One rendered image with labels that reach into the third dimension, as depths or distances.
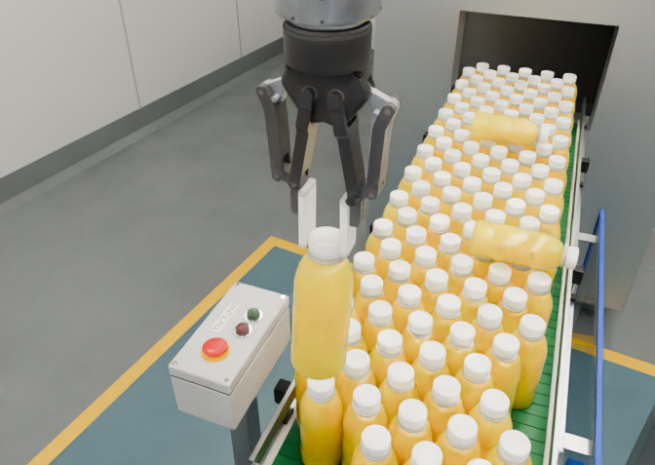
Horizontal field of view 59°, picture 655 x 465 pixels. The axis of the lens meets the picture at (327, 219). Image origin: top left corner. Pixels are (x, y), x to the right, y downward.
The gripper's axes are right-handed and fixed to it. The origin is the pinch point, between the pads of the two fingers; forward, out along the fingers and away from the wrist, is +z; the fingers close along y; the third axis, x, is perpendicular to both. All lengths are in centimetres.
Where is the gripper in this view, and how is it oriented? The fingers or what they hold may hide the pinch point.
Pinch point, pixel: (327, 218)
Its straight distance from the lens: 60.0
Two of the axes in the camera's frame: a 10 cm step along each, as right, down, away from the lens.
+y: 9.3, 2.1, -3.0
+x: 3.7, -5.2, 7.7
